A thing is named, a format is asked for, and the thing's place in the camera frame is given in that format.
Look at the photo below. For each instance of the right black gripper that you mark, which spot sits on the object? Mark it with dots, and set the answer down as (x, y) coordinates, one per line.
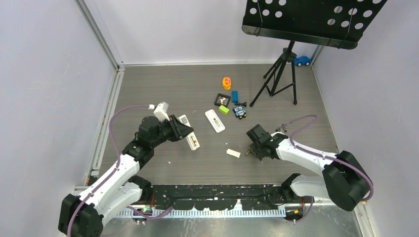
(254, 151)

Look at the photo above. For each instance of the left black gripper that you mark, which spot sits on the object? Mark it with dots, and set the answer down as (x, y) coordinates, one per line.
(179, 130)

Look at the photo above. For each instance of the white remote control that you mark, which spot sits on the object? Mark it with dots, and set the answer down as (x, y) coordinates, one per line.
(190, 138)
(215, 121)

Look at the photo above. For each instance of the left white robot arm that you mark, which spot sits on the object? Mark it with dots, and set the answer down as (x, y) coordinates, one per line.
(86, 214)

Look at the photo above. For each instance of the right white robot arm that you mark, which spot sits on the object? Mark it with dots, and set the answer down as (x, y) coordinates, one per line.
(338, 177)

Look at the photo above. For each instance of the blue owl toy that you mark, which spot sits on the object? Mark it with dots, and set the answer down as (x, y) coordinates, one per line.
(239, 112)

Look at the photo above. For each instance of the black screw bolt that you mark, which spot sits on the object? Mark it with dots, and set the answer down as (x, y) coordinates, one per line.
(241, 104)

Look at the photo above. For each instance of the green block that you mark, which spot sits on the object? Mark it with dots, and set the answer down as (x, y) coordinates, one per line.
(223, 109)

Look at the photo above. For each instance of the blue toy brick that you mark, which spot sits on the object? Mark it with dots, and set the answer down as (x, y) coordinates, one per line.
(234, 96)

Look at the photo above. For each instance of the orange yellow toy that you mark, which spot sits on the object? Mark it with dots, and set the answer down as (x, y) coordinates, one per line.
(226, 83)

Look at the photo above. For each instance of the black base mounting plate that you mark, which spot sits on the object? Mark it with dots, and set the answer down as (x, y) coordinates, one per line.
(218, 201)

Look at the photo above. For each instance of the blue toy car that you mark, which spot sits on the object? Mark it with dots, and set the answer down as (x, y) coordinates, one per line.
(302, 61)

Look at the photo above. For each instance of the black perforated music stand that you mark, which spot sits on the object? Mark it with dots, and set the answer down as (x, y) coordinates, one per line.
(333, 23)

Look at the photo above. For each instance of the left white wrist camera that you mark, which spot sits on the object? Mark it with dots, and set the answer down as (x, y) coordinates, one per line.
(160, 111)

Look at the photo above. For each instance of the black square frame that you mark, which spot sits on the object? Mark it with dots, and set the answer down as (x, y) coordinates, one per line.
(222, 99)

